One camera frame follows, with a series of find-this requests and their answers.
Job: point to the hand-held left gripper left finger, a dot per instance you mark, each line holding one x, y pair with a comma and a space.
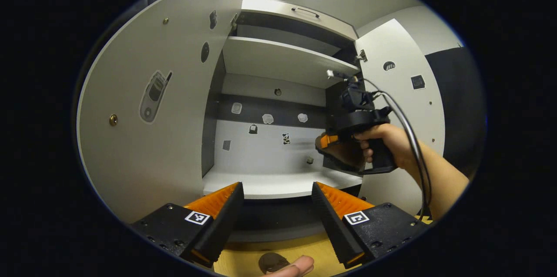
219, 229

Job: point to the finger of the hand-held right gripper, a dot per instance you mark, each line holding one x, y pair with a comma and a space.
326, 140

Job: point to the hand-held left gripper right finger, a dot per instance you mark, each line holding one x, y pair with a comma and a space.
333, 229

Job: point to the brown fluffy shoe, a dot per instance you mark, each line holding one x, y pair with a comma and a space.
272, 263
343, 155

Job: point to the white cabinet door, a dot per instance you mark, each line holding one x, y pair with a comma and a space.
400, 94
165, 159

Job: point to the white thick cabinet shelf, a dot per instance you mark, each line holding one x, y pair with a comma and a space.
270, 185

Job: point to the white cabinet drawer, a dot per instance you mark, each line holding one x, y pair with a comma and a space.
270, 9

